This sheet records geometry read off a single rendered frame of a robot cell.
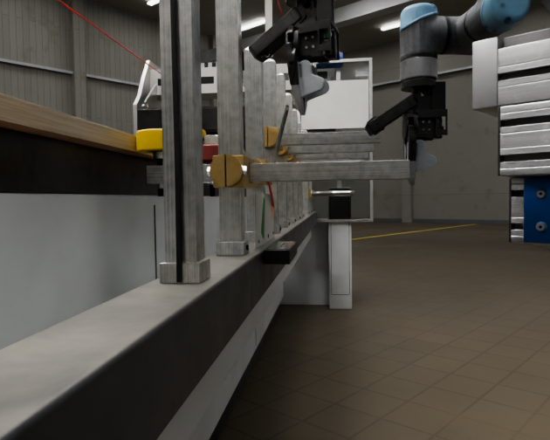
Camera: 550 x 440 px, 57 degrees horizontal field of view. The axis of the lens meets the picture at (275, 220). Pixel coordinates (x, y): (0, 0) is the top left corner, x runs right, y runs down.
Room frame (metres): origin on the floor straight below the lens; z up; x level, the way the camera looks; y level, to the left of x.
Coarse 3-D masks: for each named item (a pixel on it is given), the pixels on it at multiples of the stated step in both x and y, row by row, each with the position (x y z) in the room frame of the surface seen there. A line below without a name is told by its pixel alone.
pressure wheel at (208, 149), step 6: (210, 144) 1.08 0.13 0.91; (216, 144) 1.08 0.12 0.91; (204, 150) 1.07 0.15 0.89; (210, 150) 1.07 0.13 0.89; (216, 150) 1.07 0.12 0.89; (204, 156) 1.07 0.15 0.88; (210, 156) 1.07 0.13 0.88; (204, 162) 1.13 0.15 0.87; (210, 162) 1.10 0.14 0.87; (210, 186) 1.11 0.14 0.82; (210, 192) 1.11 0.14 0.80
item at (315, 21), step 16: (288, 0) 0.91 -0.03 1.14; (304, 0) 0.90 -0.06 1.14; (320, 0) 0.89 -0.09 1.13; (304, 16) 0.90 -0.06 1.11; (320, 16) 0.89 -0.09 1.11; (288, 32) 0.89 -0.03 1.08; (304, 32) 0.88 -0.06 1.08; (320, 32) 0.89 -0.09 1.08; (336, 32) 0.93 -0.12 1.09; (304, 48) 0.90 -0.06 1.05; (320, 48) 0.87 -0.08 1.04; (336, 48) 0.92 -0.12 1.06
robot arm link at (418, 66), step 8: (400, 64) 1.06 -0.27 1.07; (408, 64) 1.04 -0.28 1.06; (416, 64) 1.02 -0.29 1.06; (424, 64) 1.02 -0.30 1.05; (432, 64) 1.03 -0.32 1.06; (400, 72) 1.06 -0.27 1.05; (408, 72) 1.04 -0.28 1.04; (416, 72) 1.02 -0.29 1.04; (424, 72) 1.02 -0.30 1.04; (432, 72) 1.03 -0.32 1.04; (400, 80) 1.07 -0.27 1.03
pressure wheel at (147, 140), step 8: (160, 128) 0.83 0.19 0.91; (136, 136) 0.85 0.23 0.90; (144, 136) 0.83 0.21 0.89; (152, 136) 0.83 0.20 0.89; (160, 136) 0.83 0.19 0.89; (136, 144) 0.85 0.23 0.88; (144, 144) 0.83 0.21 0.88; (152, 144) 0.83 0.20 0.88; (160, 144) 0.83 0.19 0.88; (144, 152) 0.87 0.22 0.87; (152, 152) 0.88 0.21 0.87; (160, 152) 0.85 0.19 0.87; (160, 160) 0.86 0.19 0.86; (160, 192) 0.86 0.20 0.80
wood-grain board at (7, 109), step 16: (0, 96) 0.52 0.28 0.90; (0, 112) 0.51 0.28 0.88; (16, 112) 0.54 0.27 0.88; (32, 112) 0.57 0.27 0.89; (48, 112) 0.60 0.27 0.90; (16, 128) 0.57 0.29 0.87; (32, 128) 0.57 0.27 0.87; (48, 128) 0.60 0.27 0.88; (64, 128) 0.63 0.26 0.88; (80, 128) 0.68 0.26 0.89; (96, 128) 0.72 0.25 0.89; (112, 128) 0.77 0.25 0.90; (96, 144) 0.74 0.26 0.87; (112, 144) 0.77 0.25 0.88; (128, 144) 0.83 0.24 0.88
